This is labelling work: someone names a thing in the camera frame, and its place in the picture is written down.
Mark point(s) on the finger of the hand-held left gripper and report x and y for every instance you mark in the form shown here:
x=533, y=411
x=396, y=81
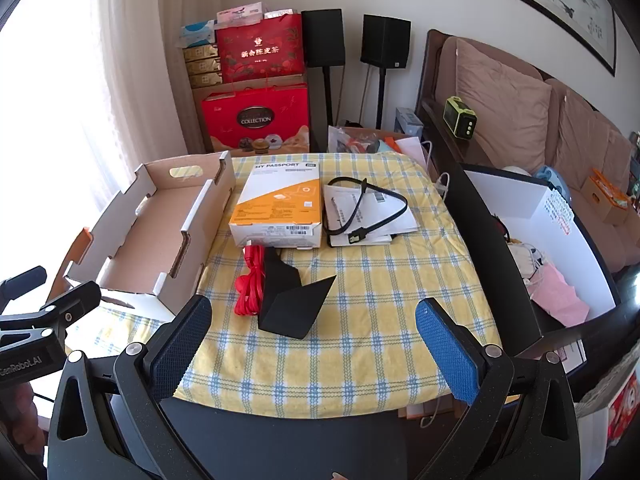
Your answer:
x=75, y=300
x=25, y=282

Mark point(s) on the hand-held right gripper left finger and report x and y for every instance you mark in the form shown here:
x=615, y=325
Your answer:
x=182, y=345

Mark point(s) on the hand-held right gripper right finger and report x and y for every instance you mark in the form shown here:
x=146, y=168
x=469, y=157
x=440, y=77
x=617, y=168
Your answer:
x=445, y=355

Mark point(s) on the white brown cardboard tray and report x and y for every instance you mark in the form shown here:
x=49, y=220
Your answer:
x=150, y=230

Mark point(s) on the white instruction booklet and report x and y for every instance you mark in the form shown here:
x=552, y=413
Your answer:
x=345, y=210

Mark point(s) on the yellow plaid tablecloth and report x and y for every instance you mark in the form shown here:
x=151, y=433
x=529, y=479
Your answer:
x=375, y=310

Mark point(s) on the pink paper bag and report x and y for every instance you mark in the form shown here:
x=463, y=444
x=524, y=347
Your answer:
x=562, y=295

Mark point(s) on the black box white lining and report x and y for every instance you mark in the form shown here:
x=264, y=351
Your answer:
x=550, y=220

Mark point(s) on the orange white hard drive box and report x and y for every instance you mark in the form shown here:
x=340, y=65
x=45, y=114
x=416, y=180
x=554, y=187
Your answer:
x=275, y=200

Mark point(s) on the red printed box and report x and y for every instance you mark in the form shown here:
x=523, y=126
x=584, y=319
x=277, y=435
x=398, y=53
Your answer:
x=625, y=410

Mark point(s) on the white paper bag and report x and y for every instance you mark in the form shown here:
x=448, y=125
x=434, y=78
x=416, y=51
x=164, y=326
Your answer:
x=412, y=152

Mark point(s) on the orange cardboard carton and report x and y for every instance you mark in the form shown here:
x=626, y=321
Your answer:
x=605, y=200

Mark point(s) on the clear plastic bag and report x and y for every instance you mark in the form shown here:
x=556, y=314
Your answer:
x=350, y=140

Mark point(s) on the grey blue box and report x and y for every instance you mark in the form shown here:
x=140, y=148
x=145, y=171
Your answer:
x=407, y=122

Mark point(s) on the green alarm clock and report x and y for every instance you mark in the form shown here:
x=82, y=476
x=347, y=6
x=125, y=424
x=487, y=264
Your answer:
x=460, y=117

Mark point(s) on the white sheer curtain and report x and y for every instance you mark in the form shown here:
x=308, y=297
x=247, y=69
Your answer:
x=125, y=60

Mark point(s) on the red gift bag oval label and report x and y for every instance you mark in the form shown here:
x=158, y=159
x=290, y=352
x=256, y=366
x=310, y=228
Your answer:
x=250, y=105

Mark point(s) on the brown sofa cushion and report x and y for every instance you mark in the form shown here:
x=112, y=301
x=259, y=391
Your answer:
x=615, y=150
x=575, y=135
x=500, y=100

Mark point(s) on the golden tea box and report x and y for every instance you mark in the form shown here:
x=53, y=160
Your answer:
x=204, y=66
x=202, y=53
x=206, y=80

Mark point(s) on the black speaker stand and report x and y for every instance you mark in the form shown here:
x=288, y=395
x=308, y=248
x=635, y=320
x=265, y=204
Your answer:
x=381, y=97
x=326, y=95

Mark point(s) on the dark wooden sofa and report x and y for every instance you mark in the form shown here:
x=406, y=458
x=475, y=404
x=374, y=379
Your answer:
x=430, y=85

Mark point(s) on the blue tissue pack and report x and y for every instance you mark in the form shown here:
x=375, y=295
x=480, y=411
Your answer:
x=197, y=34

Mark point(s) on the red gift bag gold print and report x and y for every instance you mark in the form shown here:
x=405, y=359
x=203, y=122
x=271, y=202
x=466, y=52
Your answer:
x=260, y=55

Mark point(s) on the black speaker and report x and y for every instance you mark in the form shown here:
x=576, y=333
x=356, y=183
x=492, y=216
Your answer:
x=323, y=37
x=386, y=40

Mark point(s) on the pink white packet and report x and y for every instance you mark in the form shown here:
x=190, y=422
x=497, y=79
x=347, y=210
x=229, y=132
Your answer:
x=240, y=12

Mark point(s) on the framed ink painting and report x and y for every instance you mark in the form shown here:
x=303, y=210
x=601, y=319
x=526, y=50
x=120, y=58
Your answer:
x=550, y=0

